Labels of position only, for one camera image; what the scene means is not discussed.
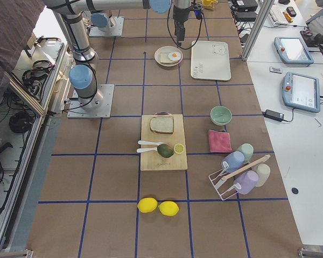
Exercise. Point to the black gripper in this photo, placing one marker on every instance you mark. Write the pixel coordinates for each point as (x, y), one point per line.
(181, 14)

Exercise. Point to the beige round plate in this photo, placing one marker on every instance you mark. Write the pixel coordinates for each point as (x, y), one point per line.
(167, 49)

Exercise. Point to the bread slice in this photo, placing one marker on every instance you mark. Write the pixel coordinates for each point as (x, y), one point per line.
(162, 125)
(164, 59)

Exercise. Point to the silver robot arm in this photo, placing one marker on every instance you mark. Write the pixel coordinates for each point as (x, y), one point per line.
(69, 16)

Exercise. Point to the bread slice on plate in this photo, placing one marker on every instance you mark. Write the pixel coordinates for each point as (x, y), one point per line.
(164, 59)

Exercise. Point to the fried egg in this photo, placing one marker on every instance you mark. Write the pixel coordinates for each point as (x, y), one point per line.
(174, 56)

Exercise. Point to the yellow mug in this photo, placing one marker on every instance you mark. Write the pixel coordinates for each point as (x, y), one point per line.
(209, 4)

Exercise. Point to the cream bear tray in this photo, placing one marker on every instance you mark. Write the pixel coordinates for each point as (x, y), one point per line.
(210, 61)

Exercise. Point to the green bowl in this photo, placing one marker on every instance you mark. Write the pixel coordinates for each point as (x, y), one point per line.
(220, 115)

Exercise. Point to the white keyboard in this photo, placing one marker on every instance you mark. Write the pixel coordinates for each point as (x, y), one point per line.
(276, 16)

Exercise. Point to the far teach pendant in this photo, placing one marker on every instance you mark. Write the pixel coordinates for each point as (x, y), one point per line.
(293, 51)

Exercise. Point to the teach pendant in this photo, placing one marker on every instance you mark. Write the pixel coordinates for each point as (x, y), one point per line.
(301, 92)
(293, 51)

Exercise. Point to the lemon half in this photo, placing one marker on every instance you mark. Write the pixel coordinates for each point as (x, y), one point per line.
(178, 148)

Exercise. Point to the white plastic fork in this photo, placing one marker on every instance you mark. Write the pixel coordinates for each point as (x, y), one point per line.
(143, 142)

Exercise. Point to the pink cloth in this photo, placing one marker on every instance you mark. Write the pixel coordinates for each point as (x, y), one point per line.
(219, 142)

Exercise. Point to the avocado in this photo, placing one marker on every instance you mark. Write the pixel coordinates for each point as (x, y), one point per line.
(165, 150)

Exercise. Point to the white plastic knife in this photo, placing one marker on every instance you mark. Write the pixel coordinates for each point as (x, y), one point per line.
(142, 150)

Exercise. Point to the black power adapter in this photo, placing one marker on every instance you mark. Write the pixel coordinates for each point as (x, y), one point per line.
(277, 116)

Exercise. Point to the wooden cutting board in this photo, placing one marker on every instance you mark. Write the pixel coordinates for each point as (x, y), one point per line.
(151, 160)

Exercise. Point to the near teach pendant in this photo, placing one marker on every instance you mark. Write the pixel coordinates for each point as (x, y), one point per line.
(301, 92)

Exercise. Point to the green cup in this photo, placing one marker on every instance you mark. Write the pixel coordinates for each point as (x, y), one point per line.
(247, 150)

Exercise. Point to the blue cup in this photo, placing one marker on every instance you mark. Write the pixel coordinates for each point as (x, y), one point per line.
(232, 162)

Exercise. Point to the beige cup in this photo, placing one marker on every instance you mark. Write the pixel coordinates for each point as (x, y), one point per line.
(263, 172)

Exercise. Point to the purple cup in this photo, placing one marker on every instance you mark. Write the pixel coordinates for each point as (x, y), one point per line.
(246, 182)

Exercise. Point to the left yellow lemon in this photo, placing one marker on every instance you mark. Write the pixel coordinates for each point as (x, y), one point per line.
(147, 205)

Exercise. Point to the yellow lemon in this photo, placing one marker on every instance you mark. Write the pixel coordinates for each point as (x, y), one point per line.
(147, 205)
(169, 208)

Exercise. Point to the right yellow lemon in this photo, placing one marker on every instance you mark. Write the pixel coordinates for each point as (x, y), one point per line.
(169, 208)

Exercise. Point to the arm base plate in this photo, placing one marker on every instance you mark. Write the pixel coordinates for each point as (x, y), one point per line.
(114, 28)
(99, 107)

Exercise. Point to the aluminium frame post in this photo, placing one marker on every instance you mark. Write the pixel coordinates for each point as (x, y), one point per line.
(259, 22)

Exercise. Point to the white wire cup rack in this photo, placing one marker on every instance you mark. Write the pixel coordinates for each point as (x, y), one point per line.
(223, 183)

